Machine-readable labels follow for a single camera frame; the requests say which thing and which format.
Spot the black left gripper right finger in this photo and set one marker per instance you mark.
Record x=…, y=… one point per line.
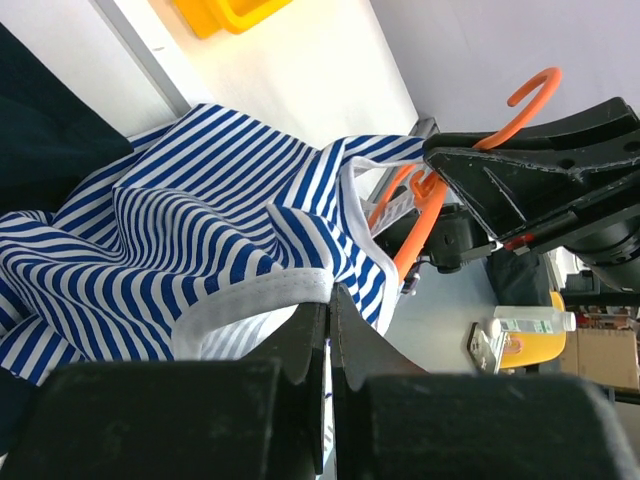
x=393, y=420

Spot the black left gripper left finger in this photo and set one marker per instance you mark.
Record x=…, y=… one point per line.
x=259, y=417

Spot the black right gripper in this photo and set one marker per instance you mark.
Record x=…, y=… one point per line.
x=571, y=183

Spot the orange plastic hanger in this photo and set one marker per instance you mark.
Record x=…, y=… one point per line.
x=429, y=194

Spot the blue white striped tank top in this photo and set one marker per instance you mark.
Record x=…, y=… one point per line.
x=196, y=246

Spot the navy basketball tank top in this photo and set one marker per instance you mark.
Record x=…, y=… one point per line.
x=50, y=139

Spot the clear plastic bottle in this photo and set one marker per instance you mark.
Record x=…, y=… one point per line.
x=543, y=320

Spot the cardboard box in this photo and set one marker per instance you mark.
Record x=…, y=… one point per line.
x=603, y=356

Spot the silver white clothes rack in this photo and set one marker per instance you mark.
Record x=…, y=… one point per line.
x=141, y=33

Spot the yellow plastic tray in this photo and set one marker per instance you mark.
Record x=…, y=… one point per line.
x=207, y=17

